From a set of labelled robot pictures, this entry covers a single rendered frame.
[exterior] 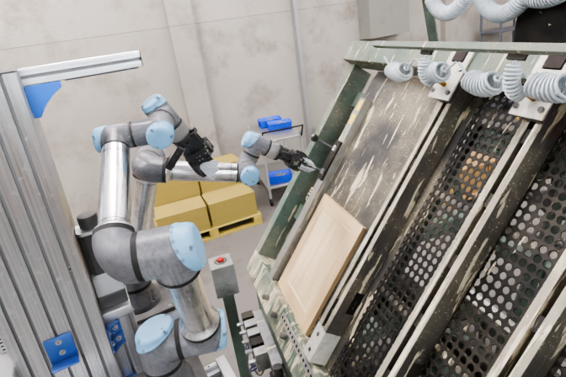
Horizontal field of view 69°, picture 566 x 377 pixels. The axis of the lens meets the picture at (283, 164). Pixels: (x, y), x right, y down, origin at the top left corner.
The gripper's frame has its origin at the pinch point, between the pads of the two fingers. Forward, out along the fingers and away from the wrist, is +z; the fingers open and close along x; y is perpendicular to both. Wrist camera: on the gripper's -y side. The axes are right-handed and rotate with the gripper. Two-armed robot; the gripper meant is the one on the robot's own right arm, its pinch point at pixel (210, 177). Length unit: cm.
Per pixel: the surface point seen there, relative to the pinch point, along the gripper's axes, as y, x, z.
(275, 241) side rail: -13, 33, 78
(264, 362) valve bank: -23, -29, 77
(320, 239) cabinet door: 18, 4, 57
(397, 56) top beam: 78, 38, 12
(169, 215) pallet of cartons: -159, 182, 144
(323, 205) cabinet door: 23, 18, 53
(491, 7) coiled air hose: 118, 46, 16
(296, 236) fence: 4, 17, 63
